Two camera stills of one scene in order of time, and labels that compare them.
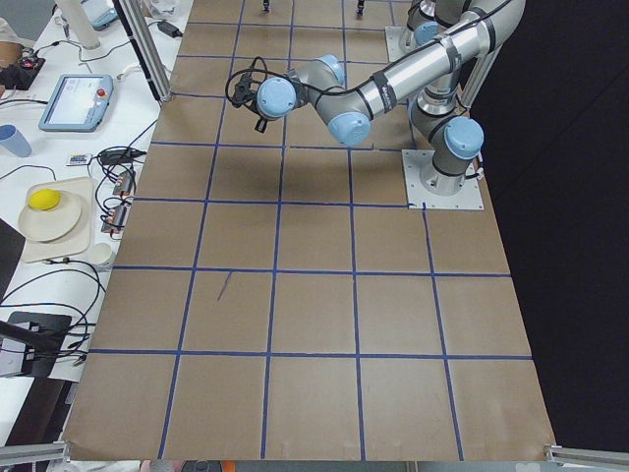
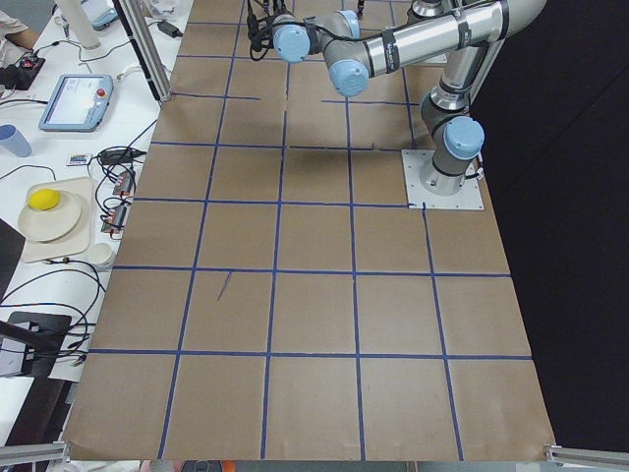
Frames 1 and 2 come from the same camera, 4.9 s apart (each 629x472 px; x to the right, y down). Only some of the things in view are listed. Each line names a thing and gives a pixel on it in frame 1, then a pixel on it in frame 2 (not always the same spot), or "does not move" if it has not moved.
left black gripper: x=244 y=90 -> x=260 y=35
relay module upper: x=124 y=183 does not move
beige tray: x=77 y=242 does not move
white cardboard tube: x=78 y=18 does not move
